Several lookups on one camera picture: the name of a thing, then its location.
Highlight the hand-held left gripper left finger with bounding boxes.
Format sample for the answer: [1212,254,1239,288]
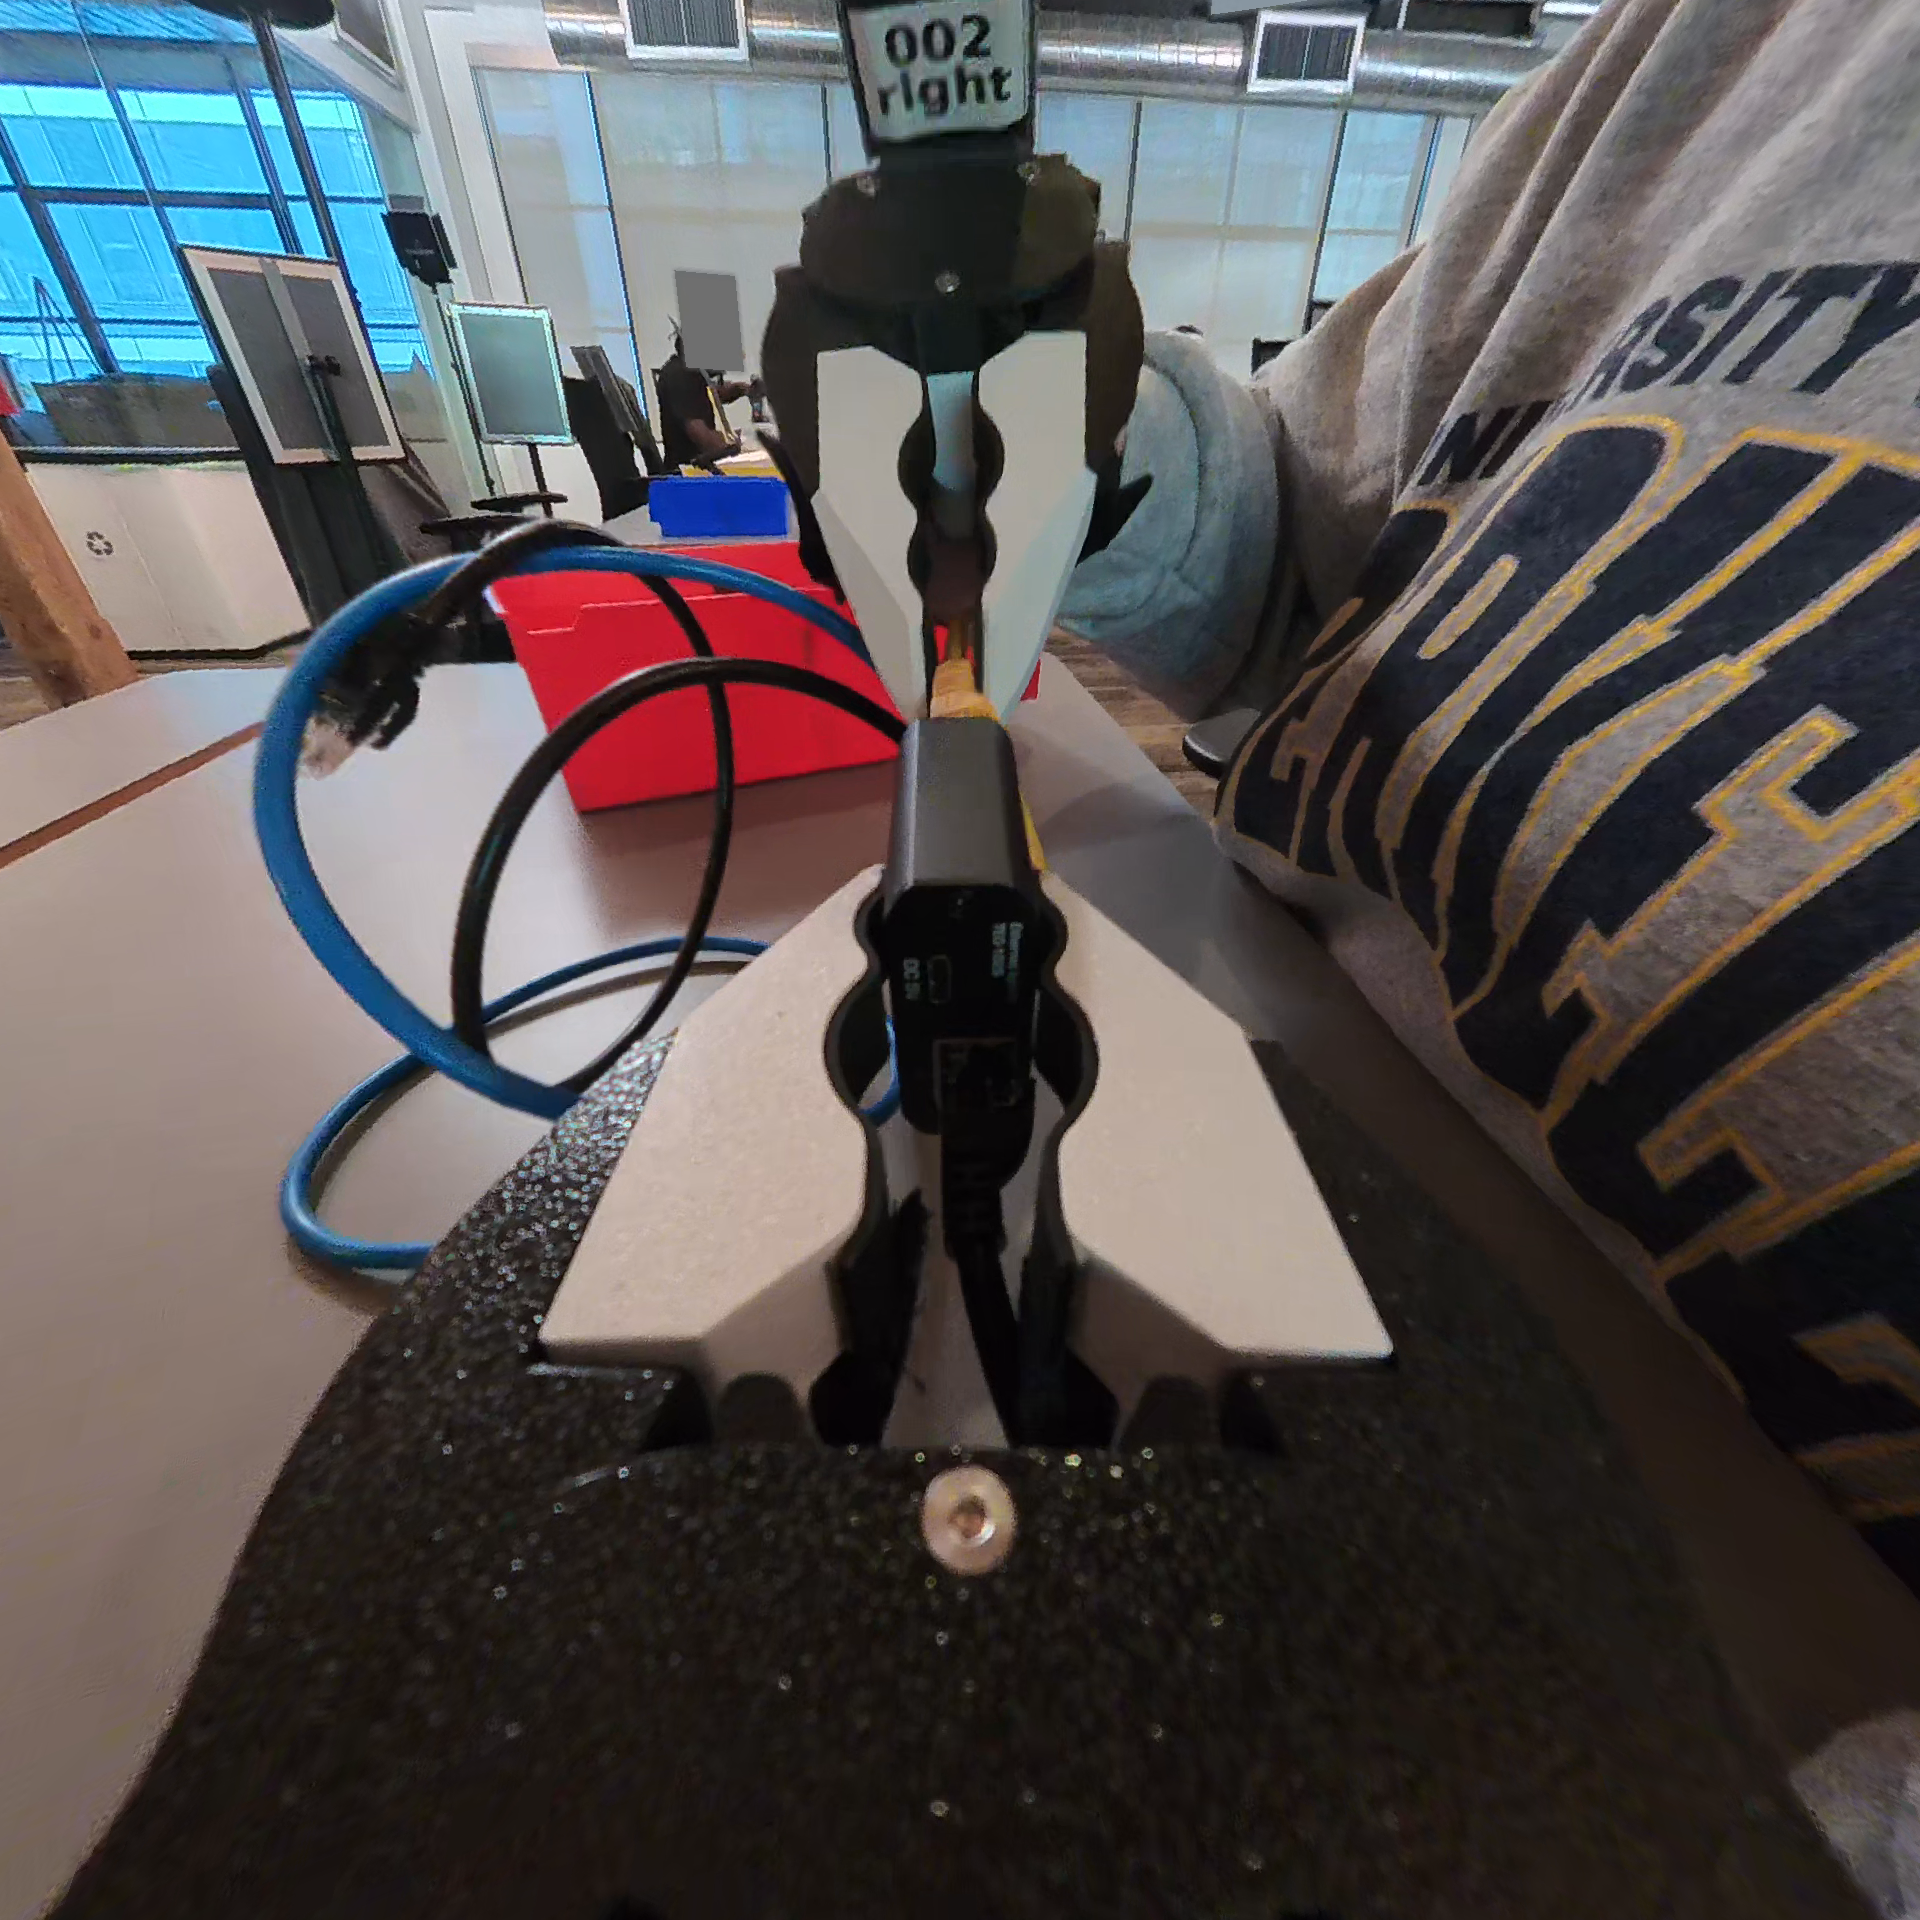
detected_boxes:
[537,865,903,1441]

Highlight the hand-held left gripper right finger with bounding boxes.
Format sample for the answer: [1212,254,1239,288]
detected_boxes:
[1035,877,1401,1441]

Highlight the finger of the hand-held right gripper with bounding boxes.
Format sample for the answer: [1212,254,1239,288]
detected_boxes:
[960,321,1104,711]
[809,345,962,711]

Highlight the black adapter cable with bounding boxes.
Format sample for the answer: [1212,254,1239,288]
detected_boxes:
[937,1124,1057,1449]

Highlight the orange ethernet cable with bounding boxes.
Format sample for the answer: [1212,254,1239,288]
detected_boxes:
[929,614,1050,879]

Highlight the black ethernet port adapter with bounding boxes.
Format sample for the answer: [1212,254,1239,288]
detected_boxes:
[879,717,1052,1143]

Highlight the blue plastic bin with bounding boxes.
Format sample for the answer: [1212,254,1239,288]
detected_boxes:
[648,478,793,542]

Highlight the black office chair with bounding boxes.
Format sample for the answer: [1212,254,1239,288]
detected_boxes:
[568,345,665,521]

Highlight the red plastic bin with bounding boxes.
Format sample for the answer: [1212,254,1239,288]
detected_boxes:
[492,538,1041,816]

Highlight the small grey panel on stand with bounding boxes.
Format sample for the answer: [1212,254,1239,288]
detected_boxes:
[449,300,579,495]

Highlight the large grey panel on stand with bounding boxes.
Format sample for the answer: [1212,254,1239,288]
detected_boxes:
[182,246,410,620]

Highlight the person's grey printed sweatshirt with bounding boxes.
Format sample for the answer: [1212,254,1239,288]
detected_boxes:
[1208,256,1920,1920]

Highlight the white recycling cabinet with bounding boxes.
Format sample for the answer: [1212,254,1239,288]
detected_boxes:
[18,449,313,656]

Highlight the black ethernet cable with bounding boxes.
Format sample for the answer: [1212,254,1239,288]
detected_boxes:
[299,516,914,1094]

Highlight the blue ethernet cable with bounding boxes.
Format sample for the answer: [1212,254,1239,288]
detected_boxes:
[252,543,911,1273]

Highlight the wooden post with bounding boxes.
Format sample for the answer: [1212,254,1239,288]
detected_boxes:
[0,433,137,711]

